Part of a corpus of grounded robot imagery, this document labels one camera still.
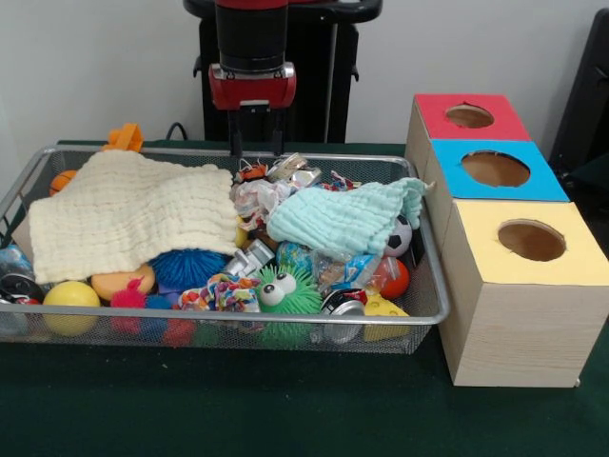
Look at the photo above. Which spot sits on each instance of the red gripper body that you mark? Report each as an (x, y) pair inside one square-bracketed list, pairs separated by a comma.
[(252, 93)]

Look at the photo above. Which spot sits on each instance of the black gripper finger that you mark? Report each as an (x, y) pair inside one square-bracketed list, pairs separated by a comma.
[(236, 135), (279, 133)]

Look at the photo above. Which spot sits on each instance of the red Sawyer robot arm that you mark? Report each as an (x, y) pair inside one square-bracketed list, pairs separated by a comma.
[(252, 38)]

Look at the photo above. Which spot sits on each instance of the wooden box with three holes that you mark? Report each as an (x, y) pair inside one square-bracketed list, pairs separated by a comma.
[(523, 333)]

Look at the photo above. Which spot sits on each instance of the small orange tiger toy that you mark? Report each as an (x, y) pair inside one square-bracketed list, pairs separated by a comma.
[(249, 174)]

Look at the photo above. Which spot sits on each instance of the light blue muslin cloth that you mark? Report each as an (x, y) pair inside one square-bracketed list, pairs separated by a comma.
[(333, 219)]

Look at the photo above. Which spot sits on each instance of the orange plastic toy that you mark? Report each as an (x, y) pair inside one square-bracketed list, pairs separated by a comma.
[(124, 137)]

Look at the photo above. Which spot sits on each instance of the silver toy car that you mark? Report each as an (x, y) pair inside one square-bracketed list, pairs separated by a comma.
[(247, 259)]

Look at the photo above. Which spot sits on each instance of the cream muslin cloth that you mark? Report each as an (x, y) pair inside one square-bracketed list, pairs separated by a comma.
[(128, 219)]

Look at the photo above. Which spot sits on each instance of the blue spiky ball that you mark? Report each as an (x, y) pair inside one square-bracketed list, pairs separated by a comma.
[(190, 266)]

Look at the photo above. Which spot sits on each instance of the green spiky toy with eyes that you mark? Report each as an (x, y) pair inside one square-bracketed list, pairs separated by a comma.
[(288, 301)]

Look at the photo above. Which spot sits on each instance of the small orange basketball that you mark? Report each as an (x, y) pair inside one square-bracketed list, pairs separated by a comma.
[(62, 182)]

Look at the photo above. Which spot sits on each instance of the yellow cheese wedge toy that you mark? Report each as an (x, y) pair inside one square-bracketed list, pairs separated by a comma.
[(383, 309)]

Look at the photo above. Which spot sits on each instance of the yellow ball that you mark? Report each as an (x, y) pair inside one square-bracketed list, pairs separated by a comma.
[(71, 295)]

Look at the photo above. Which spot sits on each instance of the black stand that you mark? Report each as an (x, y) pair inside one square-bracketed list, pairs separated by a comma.
[(587, 85)]

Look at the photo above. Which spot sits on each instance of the dark green side tablecloth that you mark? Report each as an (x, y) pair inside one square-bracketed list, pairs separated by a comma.
[(592, 172)]

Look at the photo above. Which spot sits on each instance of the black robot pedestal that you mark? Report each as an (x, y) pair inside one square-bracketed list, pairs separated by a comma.
[(323, 85)]

